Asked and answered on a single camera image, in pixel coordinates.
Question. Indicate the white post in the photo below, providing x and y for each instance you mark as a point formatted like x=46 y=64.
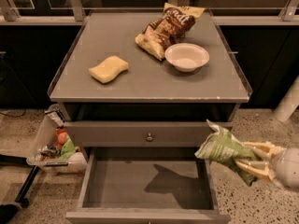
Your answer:
x=289 y=102

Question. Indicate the brown yellow chip bag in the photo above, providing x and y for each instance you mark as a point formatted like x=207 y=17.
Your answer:
x=166 y=31

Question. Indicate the green jalapeno chip bag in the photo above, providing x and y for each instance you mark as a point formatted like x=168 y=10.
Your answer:
x=222 y=147

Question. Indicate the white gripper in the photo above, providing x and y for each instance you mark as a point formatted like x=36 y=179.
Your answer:
x=288 y=167

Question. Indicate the yellow sponge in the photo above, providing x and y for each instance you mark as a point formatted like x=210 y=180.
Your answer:
x=108 y=69

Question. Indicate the grey drawer cabinet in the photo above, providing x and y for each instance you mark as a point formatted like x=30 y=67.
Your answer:
x=150 y=90

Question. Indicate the clear plastic storage bin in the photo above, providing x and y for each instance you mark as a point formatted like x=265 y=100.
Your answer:
x=45 y=151

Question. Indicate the green packet in bin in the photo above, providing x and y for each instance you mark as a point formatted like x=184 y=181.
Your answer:
x=68 y=149

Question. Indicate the white paper bowl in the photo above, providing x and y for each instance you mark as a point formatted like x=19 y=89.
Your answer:
x=186 y=57

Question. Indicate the open grey middle drawer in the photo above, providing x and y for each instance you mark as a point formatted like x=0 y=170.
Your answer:
x=139 y=185

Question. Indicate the closed grey top drawer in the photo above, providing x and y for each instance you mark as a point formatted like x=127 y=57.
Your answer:
x=137 y=133

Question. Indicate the orange fruit in bin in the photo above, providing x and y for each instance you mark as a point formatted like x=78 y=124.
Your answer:
x=62 y=138

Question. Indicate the black stand leg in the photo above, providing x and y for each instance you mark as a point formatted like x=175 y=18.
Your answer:
x=21 y=198

